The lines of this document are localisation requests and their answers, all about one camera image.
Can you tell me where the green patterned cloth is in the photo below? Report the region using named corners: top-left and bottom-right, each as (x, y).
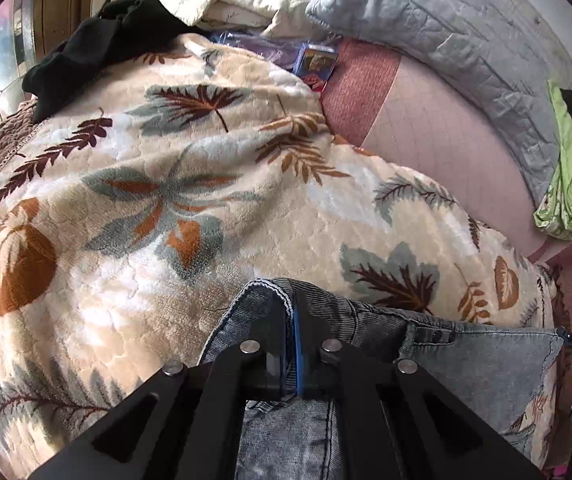
top-left (533, 79), bottom-right (572, 242)

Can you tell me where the cream leaf-pattern blanket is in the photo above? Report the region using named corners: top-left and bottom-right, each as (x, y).
top-left (0, 35), bottom-right (556, 479)

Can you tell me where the grey quilted comforter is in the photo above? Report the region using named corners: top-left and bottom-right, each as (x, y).
top-left (306, 0), bottom-right (572, 204)

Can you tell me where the blue small box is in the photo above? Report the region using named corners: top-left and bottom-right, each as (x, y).
top-left (292, 42), bottom-right (338, 93)

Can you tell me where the black garment on blanket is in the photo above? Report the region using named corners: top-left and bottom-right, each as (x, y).
top-left (22, 0), bottom-right (206, 124)

